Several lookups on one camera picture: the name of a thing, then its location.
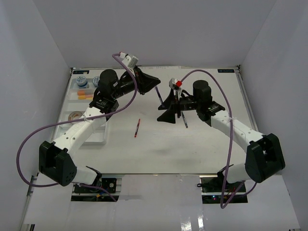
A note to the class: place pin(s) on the orange capped highlighter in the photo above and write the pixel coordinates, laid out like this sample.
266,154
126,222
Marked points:
85,92

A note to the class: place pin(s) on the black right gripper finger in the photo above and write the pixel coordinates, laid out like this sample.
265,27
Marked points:
169,116
171,102

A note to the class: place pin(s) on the black logo sticker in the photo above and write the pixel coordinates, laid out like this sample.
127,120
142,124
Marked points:
80,72
226,70

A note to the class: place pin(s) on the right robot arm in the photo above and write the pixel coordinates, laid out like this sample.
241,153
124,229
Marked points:
236,130

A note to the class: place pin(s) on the white compartment tray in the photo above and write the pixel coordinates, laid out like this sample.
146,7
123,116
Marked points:
72,103

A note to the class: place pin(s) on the blue cleaning gel jar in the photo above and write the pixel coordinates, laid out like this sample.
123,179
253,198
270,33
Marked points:
82,82
95,81

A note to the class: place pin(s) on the purple gel pen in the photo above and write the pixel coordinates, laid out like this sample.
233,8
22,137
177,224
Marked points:
159,96

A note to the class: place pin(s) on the black logo sticker right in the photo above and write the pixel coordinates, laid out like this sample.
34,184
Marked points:
226,70

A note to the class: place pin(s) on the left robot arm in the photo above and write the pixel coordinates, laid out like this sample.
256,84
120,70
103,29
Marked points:
56,158

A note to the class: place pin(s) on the pink highlighter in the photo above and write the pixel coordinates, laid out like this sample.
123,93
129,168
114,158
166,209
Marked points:
85,97

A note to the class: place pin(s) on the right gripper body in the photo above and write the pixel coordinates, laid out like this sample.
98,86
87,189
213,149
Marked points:
186,104

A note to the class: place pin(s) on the large clear tape roll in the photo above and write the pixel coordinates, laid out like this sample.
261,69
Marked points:
75,115

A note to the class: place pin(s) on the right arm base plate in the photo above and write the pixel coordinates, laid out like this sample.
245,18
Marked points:
211,188

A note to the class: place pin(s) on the aluminium table rail right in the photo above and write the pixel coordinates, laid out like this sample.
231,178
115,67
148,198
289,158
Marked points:
252,115

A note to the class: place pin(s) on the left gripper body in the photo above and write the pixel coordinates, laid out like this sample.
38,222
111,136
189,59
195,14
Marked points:
126,85

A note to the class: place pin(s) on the red gel pen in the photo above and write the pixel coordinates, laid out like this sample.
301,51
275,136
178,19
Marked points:
137,128

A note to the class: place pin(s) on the black gel pen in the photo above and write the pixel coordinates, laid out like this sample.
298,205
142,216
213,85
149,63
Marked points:
184,119

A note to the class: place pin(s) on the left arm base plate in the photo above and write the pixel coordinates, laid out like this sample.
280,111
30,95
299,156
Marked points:
106,190

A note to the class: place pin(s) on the black logo sticker left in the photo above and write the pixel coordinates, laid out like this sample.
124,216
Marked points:
80,72

